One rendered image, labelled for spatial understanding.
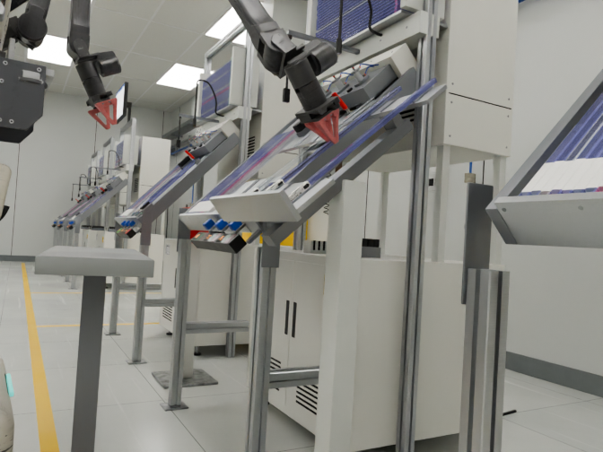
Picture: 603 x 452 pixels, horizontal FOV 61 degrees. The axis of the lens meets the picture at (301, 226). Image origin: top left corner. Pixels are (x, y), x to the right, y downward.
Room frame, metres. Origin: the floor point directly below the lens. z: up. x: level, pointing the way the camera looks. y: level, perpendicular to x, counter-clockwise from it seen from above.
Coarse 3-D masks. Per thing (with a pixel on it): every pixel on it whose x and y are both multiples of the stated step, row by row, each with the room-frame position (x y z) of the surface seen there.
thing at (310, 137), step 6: (354, 108) 1.66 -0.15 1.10; (312, 132) 1.76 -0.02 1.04; (300, 138) 1.80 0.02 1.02; (306, 138) 1.74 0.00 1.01; (312, 138) 1.68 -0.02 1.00; (318, 138) 1.63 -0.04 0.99; (288, 144) 1.84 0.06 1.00; (294, 144) 1.77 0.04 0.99; (300, 144) 1.72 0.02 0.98; (306, 144) 1.68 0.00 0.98; (282, 150) 1.83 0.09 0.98; (288, 150) 1.79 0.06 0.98
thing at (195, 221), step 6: (180, 216) 1.90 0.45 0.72; (186, 216) 1.84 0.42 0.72; (192, 216) 1.78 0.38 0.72; (198, 216) 1.72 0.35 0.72; (204, 216) 1.67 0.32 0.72; (210, 216) 1.62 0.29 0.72; (216, 216) 1.57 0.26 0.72; (186, 222) 1.91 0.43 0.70; (192, 222) 1.84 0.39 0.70; (198, 222) 1.78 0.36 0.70; (204, 222) 1.72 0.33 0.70; (228, 222) 1.53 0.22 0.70; (246, 222) 1.41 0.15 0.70; (252, 222) 1.37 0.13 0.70; (192, 228) 1.90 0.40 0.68; (198, 228) 1.83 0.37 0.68; (204, 228) 1.78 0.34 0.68; (216, 228) 1.66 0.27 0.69; (228, 228) 1.57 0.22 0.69; (246, 228) 1.44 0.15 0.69; (252, 228) 1.40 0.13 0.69; (258, 228) 1.36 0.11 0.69
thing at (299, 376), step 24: (312, 0) 2.04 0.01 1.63; (408, 0) 1.53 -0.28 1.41; (312, 24) 2.04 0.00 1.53; (384, 24) 1.65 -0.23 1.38; (264, 240) 1.29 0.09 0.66; (312, 240) 1.77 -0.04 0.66; (264, 264) 1.29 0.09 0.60; (288, 384) 1.34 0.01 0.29; (312, 384) 1.38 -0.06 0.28; (168, 408) 1.93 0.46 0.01
